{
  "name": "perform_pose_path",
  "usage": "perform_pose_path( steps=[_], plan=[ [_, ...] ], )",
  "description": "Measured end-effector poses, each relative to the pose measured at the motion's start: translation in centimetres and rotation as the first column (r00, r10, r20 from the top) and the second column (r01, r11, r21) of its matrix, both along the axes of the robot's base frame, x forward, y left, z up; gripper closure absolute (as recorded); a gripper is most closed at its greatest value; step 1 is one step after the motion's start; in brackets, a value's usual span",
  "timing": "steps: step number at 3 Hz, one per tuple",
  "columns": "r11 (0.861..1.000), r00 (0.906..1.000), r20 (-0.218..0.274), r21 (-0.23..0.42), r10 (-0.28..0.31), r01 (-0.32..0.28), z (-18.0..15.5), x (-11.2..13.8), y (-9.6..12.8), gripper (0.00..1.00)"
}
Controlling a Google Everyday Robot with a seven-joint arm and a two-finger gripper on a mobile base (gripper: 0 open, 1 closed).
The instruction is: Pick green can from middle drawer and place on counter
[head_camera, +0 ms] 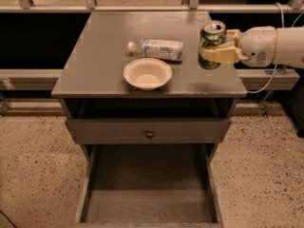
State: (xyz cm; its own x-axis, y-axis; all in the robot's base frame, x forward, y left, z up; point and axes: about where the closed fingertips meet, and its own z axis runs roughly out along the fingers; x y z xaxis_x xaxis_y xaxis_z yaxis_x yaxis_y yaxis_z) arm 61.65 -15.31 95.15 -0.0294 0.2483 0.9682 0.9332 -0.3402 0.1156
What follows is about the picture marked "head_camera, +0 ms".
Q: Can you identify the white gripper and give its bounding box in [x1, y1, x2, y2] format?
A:
[201, 27, 276, 67]

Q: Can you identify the green soda can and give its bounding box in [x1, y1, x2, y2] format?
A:
[198, 20, 226, 69]

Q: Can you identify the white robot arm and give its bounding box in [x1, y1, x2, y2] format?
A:
[199, 27, 304, 69]

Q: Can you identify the grey wooden drawer cabinet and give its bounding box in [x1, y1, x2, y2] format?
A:
[50, 10, 248, 163]

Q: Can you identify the round dark drawer knob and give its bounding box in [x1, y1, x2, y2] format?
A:
[145, 129, 154, 139]

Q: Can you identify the grey top drawer front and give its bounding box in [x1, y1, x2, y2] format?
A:
[66, 118, 231, 145]

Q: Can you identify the open grey middle drawer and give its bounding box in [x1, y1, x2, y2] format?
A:
[73, 144, 224, 228]

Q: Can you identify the clear plastic water bottle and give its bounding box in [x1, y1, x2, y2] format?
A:
[127, 39, 183, 62]

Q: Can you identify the white paper bowl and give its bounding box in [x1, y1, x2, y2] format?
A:
[123, 58, 173, 91]

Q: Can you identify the white cable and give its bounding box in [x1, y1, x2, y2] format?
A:
[246, 2, 304, 95]

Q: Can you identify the black floor cable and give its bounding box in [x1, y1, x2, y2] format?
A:
[0, 210, 17, 228]

